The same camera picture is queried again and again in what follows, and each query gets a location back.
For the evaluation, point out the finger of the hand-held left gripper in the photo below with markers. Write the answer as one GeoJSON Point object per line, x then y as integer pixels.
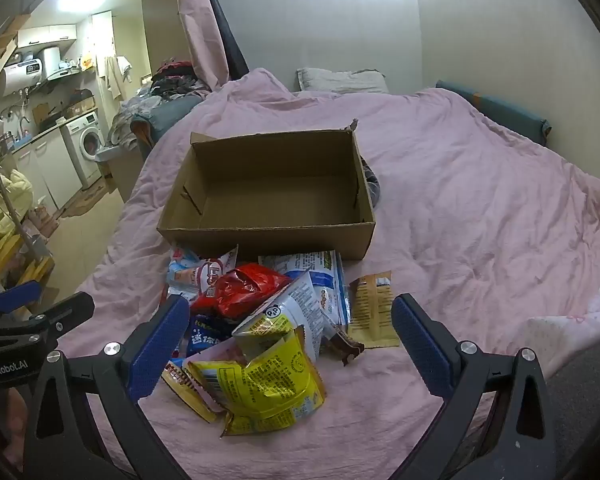
{"type": "Point", "coordinates": [15, 295]}
{"type": "Point", "coordinates": [67, 310]}

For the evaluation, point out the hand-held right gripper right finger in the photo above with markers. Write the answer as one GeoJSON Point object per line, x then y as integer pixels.
{"type": "Point", "coordinates": [420, 345]}

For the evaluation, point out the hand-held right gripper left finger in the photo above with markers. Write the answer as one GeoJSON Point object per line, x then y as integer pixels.
{"type": "Point", "coordinates": [162, 345]}

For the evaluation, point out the small red yellow packet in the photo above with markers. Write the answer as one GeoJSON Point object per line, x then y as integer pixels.
{"type": "Point", "coordinates": [182, 380]}

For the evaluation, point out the dark blue snack packet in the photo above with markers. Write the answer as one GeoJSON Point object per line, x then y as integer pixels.
{"type": "Point", "coordinates": [210, 332]}

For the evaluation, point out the tan snack packet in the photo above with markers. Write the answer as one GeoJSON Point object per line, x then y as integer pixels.
{"type": "Point", "coordinates": [375, 310]}

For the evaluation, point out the brown chocolate bar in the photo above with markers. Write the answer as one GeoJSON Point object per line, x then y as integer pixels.
{"type": "Point", "coordinates": [347, 345]}

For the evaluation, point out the pink white snack packet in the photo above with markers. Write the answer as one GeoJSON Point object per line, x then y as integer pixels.
{"type": "Point", "coordinates": [195, 270]}

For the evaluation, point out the red snack bag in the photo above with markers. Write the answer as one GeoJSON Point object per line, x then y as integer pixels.
{"type": "Point", "coordinates": [240, 287]}

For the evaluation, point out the yellow snack packet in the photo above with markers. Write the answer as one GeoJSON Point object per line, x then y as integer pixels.
{"type": "Point", "coordinates": [265, 385]}

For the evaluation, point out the brown cardboard box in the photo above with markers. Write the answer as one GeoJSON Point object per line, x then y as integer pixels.
{"type": "Point", "coordinates": [260, 240]}

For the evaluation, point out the wooden rack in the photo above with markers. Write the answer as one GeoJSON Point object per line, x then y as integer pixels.
{"type": "Point", "coordinates": [10, 255]}

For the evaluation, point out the pale yellow blanket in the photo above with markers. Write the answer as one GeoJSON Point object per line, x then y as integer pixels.
{"type": "Point", "coordinates": [10, 195]}

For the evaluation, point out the patterned floor mat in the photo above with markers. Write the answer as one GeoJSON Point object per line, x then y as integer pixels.
{"type": "Point", "coordinates": [92, 197]}

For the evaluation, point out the white kitchen base cabinets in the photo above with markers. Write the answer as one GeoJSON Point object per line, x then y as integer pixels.
{"type": "Point", "coordinates": [50, 170]}

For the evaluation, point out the pink blanket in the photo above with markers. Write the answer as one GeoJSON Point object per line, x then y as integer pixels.
{"type": "Point", "coordinates": [480, 210]}

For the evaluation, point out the pink floral cloth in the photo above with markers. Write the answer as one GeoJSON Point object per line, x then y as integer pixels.
{"type": "Point", "coordinates": [580, 325]}

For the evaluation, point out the white washing machine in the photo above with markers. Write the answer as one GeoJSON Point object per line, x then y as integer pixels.
{"type": "Point", "coordinates": [87, 145]}

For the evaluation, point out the grey striped cloth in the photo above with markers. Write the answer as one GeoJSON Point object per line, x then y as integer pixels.
{"type": "Point", "coordinates": [372, 185]}

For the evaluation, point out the white water heater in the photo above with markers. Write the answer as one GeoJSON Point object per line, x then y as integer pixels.
{"type": "Point", "coordinates": [22, 77]}

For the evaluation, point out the white hanging towel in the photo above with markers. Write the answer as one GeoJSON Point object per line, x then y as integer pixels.
{"type": "Point", "coordinates": [115, 75]}

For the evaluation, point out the wooden staircase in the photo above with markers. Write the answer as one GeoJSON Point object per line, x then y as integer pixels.
{"type": "Point", "coordinates": [0, 55]}

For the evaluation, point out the teal bolster cushion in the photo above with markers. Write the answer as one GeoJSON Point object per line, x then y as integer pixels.
{"type": "Point", "coordinates": [500, 110]}

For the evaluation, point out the grey pillow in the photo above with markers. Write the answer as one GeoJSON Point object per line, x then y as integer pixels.
{"type": "Point", "coordinates": [340, 81]}

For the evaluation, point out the pink hanging sheet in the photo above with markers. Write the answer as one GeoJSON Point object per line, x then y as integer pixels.
{"type": "Point", "coordinates": [200, 35]}

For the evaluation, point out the white wall cabinet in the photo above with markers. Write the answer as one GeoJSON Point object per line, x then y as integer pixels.
{"type": "Point", "coordinates": [45, 36]}

